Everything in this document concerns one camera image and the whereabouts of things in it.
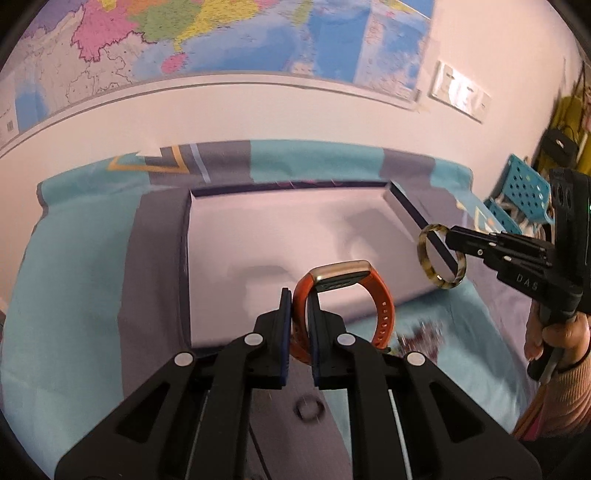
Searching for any colourful wall map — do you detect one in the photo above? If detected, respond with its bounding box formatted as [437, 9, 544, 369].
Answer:
[1, 0, 435, 143]

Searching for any white wall socket panel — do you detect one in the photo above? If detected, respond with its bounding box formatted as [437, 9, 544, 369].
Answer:
[429, 61, 492, 123]

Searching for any dark blue tray box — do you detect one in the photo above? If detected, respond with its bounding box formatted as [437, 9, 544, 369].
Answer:
[187, 187, 436, 347]

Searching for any right hand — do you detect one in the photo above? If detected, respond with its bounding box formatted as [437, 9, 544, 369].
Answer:
[524, 301, 590, 369]

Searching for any blue perforated plastic stool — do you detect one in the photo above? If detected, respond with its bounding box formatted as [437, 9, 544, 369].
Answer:
[485, 155, 554, 234]

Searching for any tortoiseshell bangle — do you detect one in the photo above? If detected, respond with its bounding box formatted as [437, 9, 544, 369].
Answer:
[417, 224, 467, 290]

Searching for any black ring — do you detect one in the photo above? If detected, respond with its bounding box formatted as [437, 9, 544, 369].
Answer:
[294, 396, 328, 423]

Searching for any orange smart watch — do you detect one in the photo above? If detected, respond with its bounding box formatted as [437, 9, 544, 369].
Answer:
[290, 260, 396, 365]

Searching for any pink sleeve forearm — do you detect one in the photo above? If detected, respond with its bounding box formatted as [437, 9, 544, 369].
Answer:
[512, 349, 590, 441]

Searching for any yellow hanging garment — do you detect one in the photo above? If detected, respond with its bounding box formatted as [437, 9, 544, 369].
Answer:
[550, 96, 590, 175]

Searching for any teal grey bed sheet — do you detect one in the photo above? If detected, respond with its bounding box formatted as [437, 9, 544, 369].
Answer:
[1, 140, 535, 476]

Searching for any black handbag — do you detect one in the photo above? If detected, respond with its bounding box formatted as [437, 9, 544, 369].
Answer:
[541, 128, 579, 168]

